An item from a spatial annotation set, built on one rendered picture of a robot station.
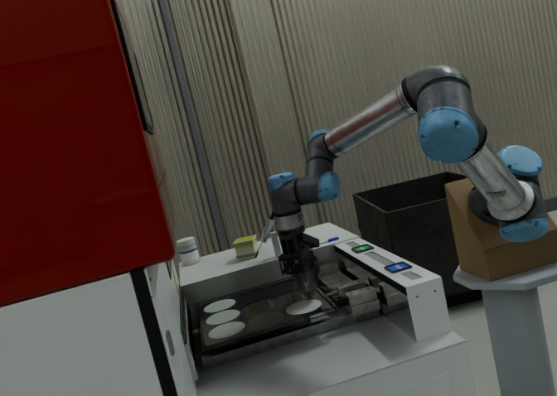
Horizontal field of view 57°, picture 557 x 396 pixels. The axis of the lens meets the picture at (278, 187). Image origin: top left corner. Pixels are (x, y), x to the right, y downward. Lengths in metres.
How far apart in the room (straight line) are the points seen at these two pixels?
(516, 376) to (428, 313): 0.57
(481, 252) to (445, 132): 0.59
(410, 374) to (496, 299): 0.53
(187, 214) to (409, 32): 2.53
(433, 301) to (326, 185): 0.38
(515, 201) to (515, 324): 0.48
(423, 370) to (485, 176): 0.46
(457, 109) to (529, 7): 4.48
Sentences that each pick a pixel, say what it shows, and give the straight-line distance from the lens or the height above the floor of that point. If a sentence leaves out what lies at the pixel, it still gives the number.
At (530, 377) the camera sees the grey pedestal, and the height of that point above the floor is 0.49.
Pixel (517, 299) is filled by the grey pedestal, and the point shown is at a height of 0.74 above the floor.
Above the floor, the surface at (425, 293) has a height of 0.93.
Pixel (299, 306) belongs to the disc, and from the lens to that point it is 1.44.
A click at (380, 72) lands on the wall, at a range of 4.72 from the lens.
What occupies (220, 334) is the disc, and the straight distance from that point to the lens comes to 1.40.
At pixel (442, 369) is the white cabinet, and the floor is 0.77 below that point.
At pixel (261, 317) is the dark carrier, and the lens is 1.43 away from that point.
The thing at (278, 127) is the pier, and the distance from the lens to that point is 4.24.
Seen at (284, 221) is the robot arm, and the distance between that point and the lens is 1.37.
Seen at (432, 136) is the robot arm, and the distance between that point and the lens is 1.10.
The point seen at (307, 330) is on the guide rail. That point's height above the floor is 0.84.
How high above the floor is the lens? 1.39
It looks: 7 degrees down
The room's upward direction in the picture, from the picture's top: 13 degrees counter-clockwise
